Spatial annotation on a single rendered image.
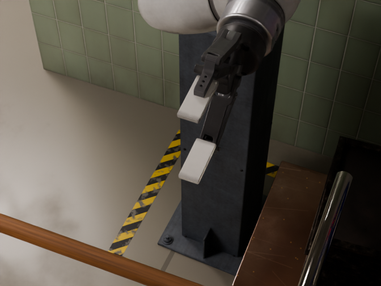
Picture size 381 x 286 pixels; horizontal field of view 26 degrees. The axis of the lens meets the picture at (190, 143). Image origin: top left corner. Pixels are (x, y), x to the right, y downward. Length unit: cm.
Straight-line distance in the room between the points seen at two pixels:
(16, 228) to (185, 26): 43
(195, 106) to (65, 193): 184
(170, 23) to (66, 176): 160
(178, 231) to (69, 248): 140
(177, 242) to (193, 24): 147
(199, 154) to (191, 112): 14
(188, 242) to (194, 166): 157
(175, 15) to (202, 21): 5
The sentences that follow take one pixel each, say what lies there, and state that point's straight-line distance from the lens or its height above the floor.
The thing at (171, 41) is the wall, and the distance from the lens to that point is 276.
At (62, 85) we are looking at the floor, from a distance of 314.
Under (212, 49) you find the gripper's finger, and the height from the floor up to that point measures 158.
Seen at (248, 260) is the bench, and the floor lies 58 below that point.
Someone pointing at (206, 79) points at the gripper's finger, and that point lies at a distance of 105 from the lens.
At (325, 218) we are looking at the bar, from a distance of 142.
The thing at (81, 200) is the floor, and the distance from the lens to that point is 283.
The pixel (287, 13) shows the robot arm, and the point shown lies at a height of 150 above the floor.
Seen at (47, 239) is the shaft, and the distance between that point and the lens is 136.
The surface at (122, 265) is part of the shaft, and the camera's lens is 132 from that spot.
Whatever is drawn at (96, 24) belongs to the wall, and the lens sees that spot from 287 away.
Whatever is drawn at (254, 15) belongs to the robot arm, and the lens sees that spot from 119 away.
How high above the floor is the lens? 237
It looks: 54 degrees down
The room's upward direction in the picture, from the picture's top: straight up
